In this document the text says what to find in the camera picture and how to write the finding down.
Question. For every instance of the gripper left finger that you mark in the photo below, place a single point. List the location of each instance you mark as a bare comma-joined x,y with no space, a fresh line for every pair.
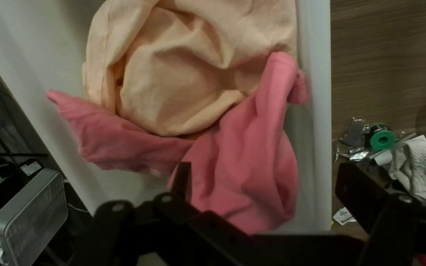
154,229

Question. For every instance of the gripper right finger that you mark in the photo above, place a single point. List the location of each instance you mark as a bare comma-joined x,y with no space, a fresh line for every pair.
394,221

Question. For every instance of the white plastic bin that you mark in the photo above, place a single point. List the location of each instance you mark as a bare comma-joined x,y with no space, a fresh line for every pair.
31,62

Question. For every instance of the small white paper scrap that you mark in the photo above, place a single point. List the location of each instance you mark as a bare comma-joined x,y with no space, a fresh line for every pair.
343,216

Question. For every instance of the crumpled white paper towel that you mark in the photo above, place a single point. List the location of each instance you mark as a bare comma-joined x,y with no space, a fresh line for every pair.
422,166

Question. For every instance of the small white roll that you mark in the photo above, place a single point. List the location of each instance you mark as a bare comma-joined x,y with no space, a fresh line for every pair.
383,158

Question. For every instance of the green tape spool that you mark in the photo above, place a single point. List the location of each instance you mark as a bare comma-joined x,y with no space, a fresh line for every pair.
382,138

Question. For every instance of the crumpled foil wrapper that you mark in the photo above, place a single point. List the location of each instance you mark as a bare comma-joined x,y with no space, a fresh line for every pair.
354,135

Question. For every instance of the pink shirt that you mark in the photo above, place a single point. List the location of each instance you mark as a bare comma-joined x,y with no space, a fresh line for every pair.
246,162

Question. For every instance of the silver metal box device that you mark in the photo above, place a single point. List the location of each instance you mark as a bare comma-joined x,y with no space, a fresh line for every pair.
28,218

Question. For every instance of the black power brick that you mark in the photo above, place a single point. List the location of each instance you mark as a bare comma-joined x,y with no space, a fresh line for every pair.
31,168

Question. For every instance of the peach shirt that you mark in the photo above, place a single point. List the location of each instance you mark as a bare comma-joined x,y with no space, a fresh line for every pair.
183,74

